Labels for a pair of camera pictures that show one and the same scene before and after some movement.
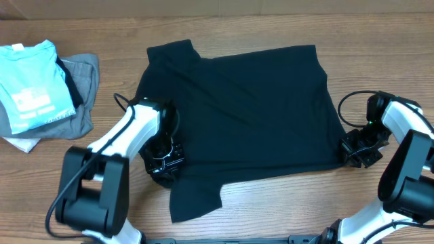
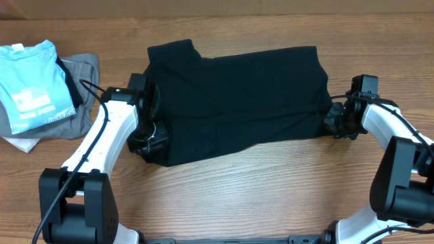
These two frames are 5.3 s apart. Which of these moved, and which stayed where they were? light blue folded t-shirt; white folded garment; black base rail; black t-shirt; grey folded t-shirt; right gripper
Moved: black t-shirt; right gripper
Stayed: light blue folded t-shirt; grey folded t-shirt; white folded garment; black base rail
